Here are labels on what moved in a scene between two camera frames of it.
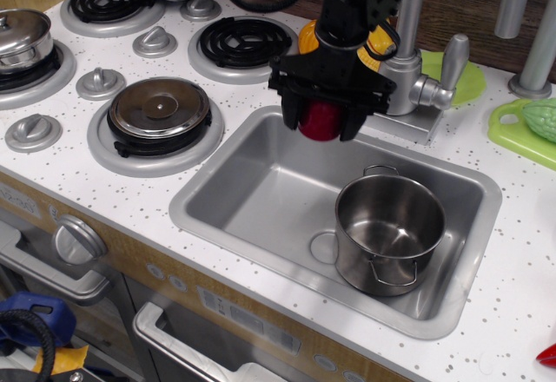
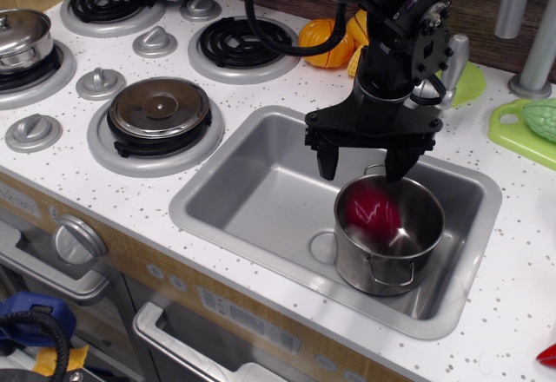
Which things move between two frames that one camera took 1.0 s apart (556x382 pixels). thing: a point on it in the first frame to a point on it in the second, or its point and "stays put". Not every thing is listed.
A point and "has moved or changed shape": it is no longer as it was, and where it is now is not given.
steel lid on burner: x=161 y=108 stays put
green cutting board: x=519 y=136 stays put
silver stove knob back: x=201 y=8 stays put
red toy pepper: x=548 y=356 stays put
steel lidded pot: x=25 y=40 stays put
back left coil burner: x=109 y=8 stays put
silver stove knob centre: x=155 y=42 stays put
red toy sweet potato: x=321 y=121 has moved or changed shape
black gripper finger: x=354 y=120 to x=399 y=161
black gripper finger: x=291 y=104 to x=327 y=161
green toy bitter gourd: x=540 y=115 stays put
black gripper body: x=336 y=70 to x=380 y=114
